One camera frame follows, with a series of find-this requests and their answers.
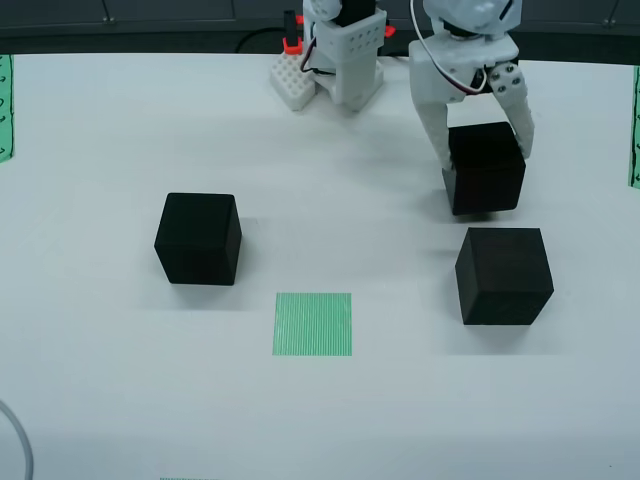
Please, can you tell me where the black cube block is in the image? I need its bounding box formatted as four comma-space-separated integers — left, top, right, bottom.
454, 227, 555, 327
153, 192, 243, 287
440, 121, 527, 217

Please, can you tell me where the green tape strip with arrows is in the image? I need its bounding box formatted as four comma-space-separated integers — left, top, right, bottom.
0, 53, 17, 165
627, 64, 640, 189

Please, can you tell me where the green striped square marker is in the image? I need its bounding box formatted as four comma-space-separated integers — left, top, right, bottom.
271, 292, 353, 357

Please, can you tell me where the white red black servo cable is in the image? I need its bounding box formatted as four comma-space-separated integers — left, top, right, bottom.
409, 0, 490, 97

